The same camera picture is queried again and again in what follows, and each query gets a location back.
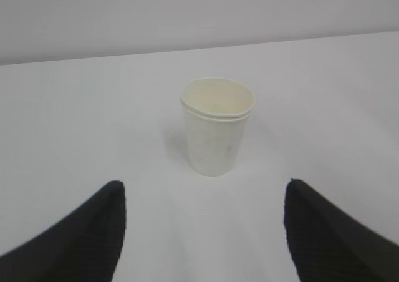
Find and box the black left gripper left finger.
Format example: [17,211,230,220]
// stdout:
[1,181,126,281]

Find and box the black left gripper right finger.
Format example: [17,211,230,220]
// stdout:
[284,179,398,281]

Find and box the white paper cup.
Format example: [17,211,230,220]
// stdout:
[180,77,255,176]

